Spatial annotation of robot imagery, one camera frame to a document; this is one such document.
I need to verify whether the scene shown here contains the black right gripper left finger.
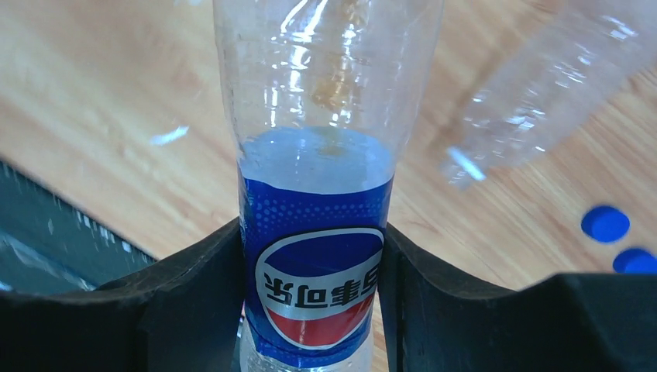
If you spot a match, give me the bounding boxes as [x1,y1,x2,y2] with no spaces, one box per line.
[1,220,244,371]

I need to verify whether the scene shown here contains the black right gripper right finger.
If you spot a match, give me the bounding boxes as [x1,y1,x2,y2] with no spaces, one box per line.
[378,226,656,371]

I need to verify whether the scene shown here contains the Pepsi bottle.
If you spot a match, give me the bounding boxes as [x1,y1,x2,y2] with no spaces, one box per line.
[213,0,443,371]

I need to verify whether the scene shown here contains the clear unlabelled plastic bottle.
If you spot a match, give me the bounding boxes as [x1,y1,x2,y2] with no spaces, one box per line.
[440,1,656,189]

